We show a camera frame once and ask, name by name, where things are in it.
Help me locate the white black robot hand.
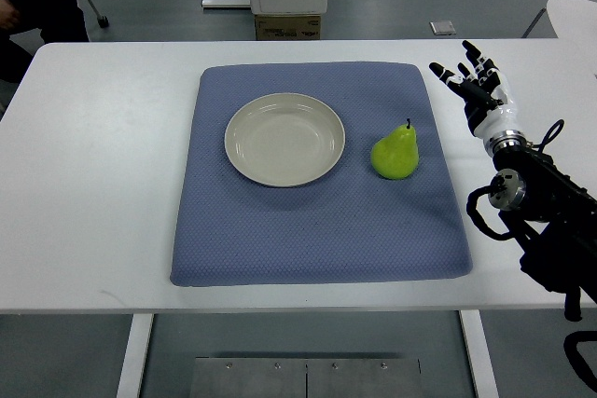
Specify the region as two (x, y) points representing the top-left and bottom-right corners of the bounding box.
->
(429, 40), (517, 141)

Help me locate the green pear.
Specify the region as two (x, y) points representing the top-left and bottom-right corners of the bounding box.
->
(370, 118), (419, 180)

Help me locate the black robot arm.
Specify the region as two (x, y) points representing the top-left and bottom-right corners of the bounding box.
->
(466, 119), (596, 322)

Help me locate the grey floor plate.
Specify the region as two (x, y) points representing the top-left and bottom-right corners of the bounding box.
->
(429, 21), (456, 35)

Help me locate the beige round plate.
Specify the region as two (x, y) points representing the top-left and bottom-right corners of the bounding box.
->
(224, 93), (346, 187)

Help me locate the white round side table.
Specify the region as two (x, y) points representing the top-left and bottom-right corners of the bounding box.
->
(521, 0), (597, 77)

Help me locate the blue textured mat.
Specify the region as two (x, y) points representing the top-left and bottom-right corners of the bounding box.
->
(170, 62), (472, 286)

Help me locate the cardboard box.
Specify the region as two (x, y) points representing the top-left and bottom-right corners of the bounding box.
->
(254, 15), (321, 41)

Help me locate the right white table leg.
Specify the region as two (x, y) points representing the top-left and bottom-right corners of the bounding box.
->
(458, 309), (499, 398)

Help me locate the white table leg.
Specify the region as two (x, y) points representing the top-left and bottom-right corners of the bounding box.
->
(116, 313), (154, 398)
(458, 309), (499, 398)

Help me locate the grey chair leg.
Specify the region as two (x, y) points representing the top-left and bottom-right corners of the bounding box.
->
(86, 0), (110, 29)

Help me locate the left white table leg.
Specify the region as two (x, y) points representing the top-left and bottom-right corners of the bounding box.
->
(116, 313), (154, 398)

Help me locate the person in dark clothes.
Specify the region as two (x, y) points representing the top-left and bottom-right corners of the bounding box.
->
(1, 0), (89, 83)

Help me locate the black cable loop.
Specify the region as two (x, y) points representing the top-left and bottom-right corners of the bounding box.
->
(562, 330), (597, 398)

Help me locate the aluminium rail on floor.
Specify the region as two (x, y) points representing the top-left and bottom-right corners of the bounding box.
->
(201, 0), (251, 9)

